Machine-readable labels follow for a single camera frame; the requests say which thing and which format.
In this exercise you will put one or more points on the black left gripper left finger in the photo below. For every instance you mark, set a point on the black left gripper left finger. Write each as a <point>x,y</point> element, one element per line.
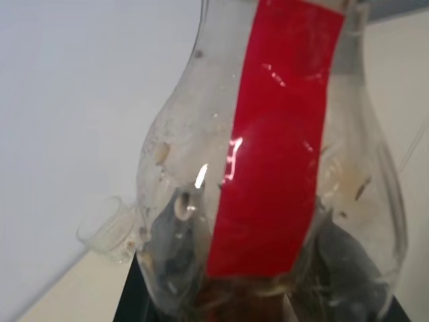
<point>130,302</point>

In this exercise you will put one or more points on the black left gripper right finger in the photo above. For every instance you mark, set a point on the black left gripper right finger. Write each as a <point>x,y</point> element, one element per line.
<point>399,312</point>

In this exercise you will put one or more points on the clear bottle with dark liquid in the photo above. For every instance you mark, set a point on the clear bottle with dark liquid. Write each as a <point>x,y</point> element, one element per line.
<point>278,134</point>

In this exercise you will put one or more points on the clear glass tumbler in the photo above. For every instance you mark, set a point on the clear glass tumbler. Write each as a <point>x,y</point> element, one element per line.
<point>107,231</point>

